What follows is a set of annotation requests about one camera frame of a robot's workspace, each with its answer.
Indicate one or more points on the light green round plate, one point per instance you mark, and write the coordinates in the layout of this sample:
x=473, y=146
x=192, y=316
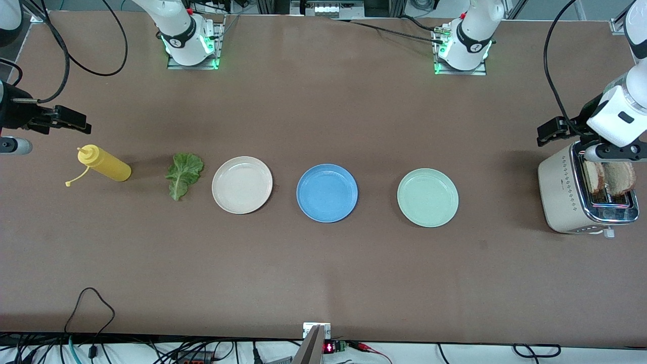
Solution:
x=427, y=197

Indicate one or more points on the green lettuce leaf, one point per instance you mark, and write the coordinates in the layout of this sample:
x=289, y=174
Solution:
x=183, y=172

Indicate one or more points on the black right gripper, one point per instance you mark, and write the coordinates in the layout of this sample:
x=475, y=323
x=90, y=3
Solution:
x=15, y=115

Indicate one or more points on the small red LED module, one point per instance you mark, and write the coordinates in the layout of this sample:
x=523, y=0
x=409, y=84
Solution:
x=333, y=347

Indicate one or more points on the white power strip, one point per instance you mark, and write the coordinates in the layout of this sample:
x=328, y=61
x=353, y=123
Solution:
x=333, y=8

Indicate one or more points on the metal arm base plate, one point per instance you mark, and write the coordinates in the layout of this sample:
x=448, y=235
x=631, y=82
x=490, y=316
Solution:
x=174, y=65
x=475, y=73

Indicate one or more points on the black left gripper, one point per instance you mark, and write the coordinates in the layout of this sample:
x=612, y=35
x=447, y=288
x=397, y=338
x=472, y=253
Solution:
x=581, y=123

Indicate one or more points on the blue round plate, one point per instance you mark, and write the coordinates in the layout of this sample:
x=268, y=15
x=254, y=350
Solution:
x=327, y=193

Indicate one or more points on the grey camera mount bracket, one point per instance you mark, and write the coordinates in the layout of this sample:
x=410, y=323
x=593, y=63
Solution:
x=311, y=346

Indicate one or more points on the beige round plate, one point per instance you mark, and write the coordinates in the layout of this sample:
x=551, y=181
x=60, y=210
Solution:
x=242, y=185

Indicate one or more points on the aluminium corner bracket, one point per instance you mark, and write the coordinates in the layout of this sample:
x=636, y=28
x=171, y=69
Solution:
x=619, y=26

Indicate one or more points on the beige chrome toaster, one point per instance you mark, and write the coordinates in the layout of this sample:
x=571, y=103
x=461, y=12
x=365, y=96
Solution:
x=561, y=197

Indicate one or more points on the yellow squeeze bottle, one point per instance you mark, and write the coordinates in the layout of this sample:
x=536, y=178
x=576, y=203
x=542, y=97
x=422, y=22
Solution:
x=108, y=166

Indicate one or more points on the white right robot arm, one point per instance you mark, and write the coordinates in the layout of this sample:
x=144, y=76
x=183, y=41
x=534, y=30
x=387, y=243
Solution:
x=184, y=35

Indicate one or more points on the toasted bread slice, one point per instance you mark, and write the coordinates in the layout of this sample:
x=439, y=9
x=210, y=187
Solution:
x=620, y=178
x=594, y=177

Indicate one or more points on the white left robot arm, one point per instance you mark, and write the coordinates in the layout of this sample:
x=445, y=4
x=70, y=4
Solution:
x=470, y=45

